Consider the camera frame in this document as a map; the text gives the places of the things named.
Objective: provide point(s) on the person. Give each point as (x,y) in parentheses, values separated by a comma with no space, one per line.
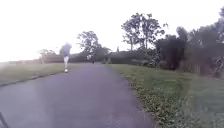
(92,60)
(66,53)

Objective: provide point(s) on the slender pale tree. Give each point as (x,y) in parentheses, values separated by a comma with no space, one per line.
(88,41)

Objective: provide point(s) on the tall spreading tree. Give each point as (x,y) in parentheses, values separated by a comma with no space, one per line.
(141,30)

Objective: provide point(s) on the grey asphalt path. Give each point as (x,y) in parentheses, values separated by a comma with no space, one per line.
(83,100)

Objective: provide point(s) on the low dark hedge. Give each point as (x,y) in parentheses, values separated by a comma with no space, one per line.
(53,58)

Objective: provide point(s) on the row of trees and bushes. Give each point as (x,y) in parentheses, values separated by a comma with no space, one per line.
(186,50)

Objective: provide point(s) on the grass verge with weeds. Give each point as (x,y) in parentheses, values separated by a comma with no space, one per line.
(186,96)

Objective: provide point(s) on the grass field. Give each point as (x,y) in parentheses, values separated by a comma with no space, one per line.
(23,71)

